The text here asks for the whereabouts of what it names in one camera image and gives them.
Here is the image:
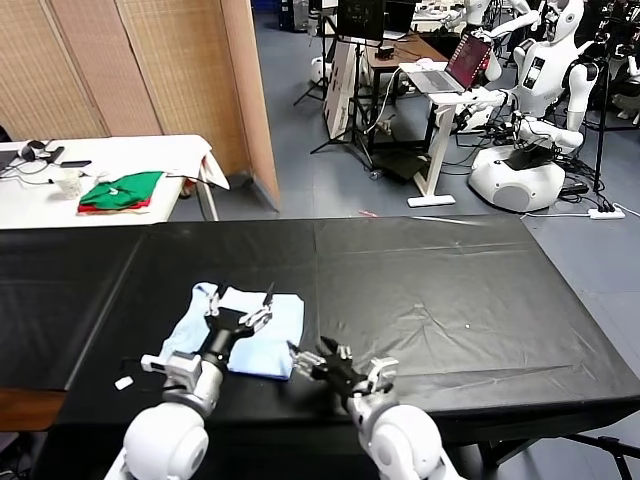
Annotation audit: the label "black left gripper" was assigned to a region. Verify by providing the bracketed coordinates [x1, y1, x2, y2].
[199, 280, 277, 367]

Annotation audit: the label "black monitor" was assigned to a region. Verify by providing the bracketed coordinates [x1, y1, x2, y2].
[335, 0, 385, 44]

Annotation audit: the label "white standing desk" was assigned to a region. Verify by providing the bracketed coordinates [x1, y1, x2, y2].
[397, 62, 506, 209]

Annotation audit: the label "black screen laptop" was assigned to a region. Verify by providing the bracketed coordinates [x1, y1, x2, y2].
[382, 2, 419, 41]

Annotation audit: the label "white round device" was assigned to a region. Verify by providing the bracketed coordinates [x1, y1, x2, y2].
[308, 57, 331, 84]

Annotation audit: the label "silver laptop red screen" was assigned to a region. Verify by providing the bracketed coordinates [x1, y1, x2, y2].
[404, 33, 494, 95]

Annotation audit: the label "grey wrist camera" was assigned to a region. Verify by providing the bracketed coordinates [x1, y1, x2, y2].
[140, 351, 201, 389]
[367, 357, 401, 396]

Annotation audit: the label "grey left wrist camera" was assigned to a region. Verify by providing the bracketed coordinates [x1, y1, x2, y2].
[140, 351, 201, 389]

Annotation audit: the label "thin black cable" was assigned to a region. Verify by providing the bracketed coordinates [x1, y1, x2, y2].
[0, 163, 57, 189]

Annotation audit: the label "beige folded garment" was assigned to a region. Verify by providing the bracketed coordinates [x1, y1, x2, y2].
[77, 207, 151, 218]

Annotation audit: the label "black white headphones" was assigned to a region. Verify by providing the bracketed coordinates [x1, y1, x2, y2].
[18, 140, 51, 162]

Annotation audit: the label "white humanoid robot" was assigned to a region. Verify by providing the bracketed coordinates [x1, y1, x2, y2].
[467, 0, 601, 214]

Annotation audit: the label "black flat bag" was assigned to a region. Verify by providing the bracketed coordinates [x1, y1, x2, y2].
[372, 152, 431, 184]

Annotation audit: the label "clear plastic cup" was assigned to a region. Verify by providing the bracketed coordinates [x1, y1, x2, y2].
[55, 169, 84, 200]

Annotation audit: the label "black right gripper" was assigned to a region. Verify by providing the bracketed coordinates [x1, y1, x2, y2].
[285, 335, 375, 402]

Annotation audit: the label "black light stand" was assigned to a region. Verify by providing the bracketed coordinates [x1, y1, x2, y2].
[589, 39, 640, 194]

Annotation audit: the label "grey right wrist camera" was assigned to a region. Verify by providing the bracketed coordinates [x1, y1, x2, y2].
[367, 357, 401, 396]

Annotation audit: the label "green folded shirt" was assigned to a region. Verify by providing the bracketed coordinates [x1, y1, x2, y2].
[78, 171, 166, 210]

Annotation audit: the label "wooden folding screen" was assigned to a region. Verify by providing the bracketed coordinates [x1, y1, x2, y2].
[0, 0, 280, 214]

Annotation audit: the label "red folded shirt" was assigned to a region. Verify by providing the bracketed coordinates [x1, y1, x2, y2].
[77, 196, 152, 215]

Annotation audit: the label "black tripod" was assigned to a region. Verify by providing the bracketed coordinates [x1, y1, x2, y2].
[309, 39, 376, 171]
[293, 14, 334, 106]

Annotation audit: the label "light blue t-shirt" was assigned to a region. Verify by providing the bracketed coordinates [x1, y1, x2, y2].
[159, 282, 306, 381]

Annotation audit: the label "brown wooden desk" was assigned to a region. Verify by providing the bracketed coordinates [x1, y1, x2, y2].
[364, 34, 449, 151]

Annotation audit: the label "white leaning board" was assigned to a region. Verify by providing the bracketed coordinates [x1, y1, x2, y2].
[322, 39, 364, 141]

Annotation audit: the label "white side table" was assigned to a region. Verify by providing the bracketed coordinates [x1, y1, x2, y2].
[0, 135, 221, 231]

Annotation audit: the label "white draped cloth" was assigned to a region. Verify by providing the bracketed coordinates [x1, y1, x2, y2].
[92, 135, 231, 191]

